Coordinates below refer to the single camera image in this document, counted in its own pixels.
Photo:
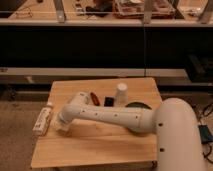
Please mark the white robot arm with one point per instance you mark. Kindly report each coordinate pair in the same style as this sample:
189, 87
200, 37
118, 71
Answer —
174, 122

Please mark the small black block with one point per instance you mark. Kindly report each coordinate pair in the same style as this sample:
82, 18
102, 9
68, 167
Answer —
108, 101

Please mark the red marker pen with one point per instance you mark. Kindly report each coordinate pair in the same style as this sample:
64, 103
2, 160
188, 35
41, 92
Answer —
95, 99

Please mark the white paper cup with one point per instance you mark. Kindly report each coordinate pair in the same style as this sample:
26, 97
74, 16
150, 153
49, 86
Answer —
121, 94

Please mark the green bowl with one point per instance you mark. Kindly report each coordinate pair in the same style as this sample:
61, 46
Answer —
139, 105

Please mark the cluttered tray on shelf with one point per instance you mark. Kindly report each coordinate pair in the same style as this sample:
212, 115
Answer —
135, 9

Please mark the white plastic bottle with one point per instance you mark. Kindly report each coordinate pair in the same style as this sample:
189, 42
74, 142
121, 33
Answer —
43, 119

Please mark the black power adapter box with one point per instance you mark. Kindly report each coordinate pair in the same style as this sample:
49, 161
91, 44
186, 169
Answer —
205, 134

